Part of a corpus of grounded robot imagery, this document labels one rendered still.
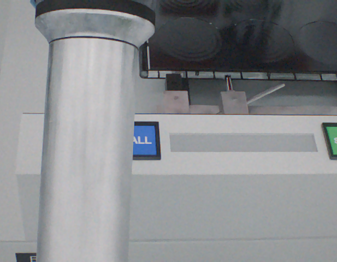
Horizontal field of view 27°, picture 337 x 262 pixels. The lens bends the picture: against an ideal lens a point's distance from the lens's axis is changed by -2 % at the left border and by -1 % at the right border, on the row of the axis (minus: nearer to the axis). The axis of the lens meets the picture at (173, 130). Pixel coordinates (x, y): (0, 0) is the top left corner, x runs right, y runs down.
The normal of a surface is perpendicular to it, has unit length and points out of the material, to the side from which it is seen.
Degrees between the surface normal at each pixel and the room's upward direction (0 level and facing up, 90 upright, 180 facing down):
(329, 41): 0
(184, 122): 0
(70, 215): 37
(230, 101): 0
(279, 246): 90
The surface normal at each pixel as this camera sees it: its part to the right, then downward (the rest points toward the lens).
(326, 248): 0.07, 0.75
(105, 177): 0.54, -0.07
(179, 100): 0.08, -0.66
